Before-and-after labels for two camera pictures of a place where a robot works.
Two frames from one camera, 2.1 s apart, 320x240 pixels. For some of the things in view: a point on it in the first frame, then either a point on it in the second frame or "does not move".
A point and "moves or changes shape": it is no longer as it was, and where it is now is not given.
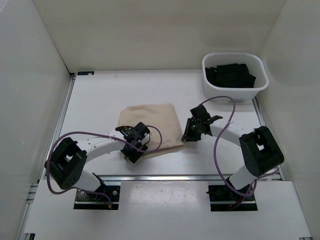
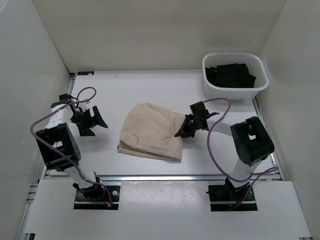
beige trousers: [162, 116] moves or changes shape
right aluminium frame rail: [263, 124] does not move
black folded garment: [230, 75] does not move
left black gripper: [132, 155] -> [97, 118]
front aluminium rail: [162, 178] does not move
